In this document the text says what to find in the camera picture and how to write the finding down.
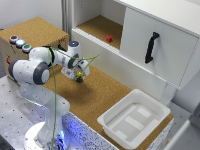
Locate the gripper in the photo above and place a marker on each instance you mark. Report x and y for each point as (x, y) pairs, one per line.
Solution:
(69, 72)

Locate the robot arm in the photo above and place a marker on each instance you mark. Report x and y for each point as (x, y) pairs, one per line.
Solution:
(31, 71)

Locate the pink block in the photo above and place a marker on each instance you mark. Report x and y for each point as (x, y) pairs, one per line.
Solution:
(109, 38)

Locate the white cabinet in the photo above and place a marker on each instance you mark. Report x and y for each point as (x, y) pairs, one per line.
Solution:
(110, 63)

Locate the green button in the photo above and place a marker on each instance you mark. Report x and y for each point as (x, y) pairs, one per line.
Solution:
(26, 47)

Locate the blue button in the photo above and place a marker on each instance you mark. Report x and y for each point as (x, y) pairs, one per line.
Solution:
(20, 42)

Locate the red button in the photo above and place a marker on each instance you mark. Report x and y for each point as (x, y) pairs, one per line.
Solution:
(14, 38)

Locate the white plastic box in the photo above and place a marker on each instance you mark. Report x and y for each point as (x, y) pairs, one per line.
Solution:
(133, 120)

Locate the white sliding door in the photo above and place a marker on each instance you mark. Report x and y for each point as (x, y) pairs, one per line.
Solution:
(173, 56)

